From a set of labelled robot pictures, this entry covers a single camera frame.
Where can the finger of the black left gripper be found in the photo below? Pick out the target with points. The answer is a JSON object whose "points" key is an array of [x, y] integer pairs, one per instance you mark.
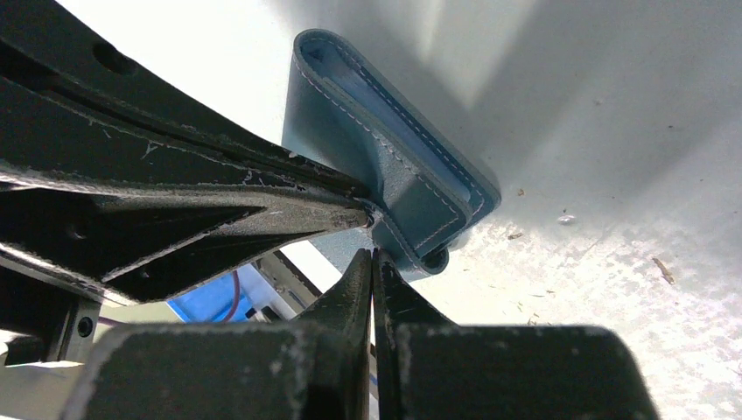
{"points": [[75, 113]]}

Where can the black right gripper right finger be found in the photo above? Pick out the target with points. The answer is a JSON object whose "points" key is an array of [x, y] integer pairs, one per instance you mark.
{"points": [[431, 368]]}

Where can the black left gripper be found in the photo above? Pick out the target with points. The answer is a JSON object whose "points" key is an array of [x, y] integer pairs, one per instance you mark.
{"points": [[129, 251]]}

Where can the blue plastic bin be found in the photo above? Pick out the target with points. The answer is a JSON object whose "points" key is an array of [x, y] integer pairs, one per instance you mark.
{"points": [[212, 301]]}

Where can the blue leather card holder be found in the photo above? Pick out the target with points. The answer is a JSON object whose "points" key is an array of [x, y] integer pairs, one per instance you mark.
{"points": [[423, 194]]}

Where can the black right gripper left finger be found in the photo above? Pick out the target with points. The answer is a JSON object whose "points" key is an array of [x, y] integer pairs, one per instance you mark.
{"points": [[314, 366]]}

